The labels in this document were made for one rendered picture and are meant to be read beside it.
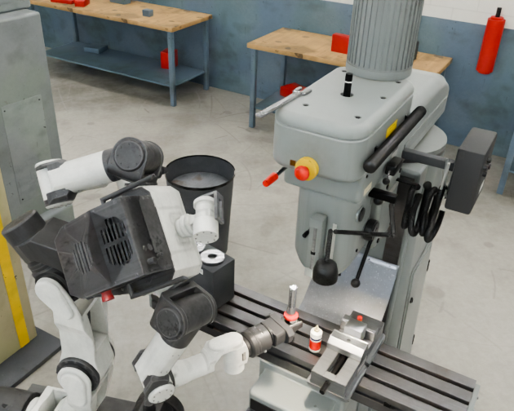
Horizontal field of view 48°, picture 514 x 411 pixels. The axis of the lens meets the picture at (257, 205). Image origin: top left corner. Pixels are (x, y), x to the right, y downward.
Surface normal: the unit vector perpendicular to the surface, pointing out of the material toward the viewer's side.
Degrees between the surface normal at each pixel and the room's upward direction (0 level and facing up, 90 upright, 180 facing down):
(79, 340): 90
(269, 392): 0
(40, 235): 13
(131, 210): 58
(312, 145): 90
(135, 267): 65
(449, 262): 0
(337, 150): 90
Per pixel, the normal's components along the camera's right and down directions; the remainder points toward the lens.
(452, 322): 0.04, -0.85
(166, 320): -0.52, 0.12
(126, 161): -0.14, 0.04
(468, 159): -0.50, 0.44
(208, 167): -0.18, 0.45
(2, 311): 0.87, 0.29
